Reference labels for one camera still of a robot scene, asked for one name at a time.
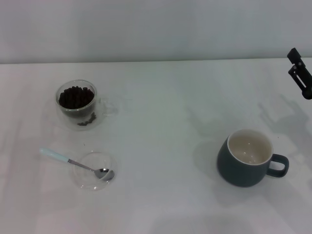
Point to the double-wall glass cup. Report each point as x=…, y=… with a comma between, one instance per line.
x=70, y=120

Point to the dark coffee beans heap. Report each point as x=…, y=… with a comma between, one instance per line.
x=75, y=97

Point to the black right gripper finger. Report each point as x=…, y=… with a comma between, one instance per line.
x=295, y=55

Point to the clear glass saucer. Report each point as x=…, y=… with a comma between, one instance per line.
x=85, y=181

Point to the dark teal ceramic mug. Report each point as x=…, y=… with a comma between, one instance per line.
x=234, y=173

